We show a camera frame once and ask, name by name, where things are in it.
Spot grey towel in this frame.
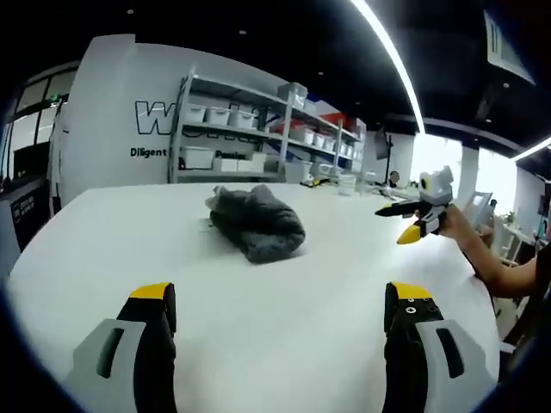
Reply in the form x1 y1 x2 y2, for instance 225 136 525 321
204 183 307 265

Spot clear plastic container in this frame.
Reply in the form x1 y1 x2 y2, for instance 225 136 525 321
338 173 359 198

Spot black monitor on stand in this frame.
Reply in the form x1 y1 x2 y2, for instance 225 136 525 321
373 126 396 174

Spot short ceiling light strip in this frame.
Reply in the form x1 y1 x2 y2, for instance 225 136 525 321
511 136 551 163

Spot person's dark clothing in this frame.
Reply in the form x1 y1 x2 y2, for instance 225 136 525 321
498 247 551 388

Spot grey metal shelving unit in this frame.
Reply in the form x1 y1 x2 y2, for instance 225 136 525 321
166 67 368 185

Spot long ceiling light strip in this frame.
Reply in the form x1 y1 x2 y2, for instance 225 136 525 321
349 0 428 135

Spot ceiling air vent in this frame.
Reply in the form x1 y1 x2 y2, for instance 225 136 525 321
481 8 537 86

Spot clear lidded storage box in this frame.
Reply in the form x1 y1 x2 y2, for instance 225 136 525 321
276 82 309 103

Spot dark cabinet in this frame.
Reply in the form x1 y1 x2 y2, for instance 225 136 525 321
0 174 52 256

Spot rows of white storage bins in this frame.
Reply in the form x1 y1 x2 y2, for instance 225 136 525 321
178 101 365 173

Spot white frame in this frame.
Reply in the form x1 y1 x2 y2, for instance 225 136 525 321
461 190 494 228

